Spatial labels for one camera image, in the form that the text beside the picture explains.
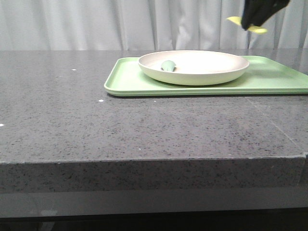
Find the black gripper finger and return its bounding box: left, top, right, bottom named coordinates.
left=241, top=0, right=290, bottom=30

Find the cream round plate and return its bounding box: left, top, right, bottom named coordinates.
left=138, top=50, right=250, bottom=86

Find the light green serving tray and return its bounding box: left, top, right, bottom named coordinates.
left=104, top=56, right=308, bottom=97

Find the sage green plastic spoon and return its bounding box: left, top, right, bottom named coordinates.
left=161, top=60, right=176, bottom=72

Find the grey pleated curtain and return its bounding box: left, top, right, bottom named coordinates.
left=0, top=0, right=308, bottom=51

